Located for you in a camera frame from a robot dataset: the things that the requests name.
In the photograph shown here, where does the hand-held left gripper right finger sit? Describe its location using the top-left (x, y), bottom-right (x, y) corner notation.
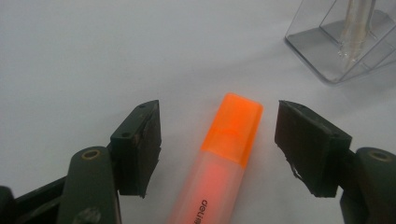
top-left (274, 99), bottom-right (354, 199)

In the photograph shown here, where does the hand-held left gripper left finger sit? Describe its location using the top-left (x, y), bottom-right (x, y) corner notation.
top-left (109, 99), bottom-right (163, 199)

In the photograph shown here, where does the orange highlighter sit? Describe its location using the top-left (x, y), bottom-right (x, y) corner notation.
top-left (165, 91), bottom-right (264, 224)

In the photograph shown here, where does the clear plastic pen holder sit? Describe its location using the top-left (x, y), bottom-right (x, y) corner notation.
top-left (283, 0), bottom-right (396, 85)

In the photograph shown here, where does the clear pen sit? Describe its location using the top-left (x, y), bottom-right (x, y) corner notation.
top-left (338, 0), bottom-right (378, 72)

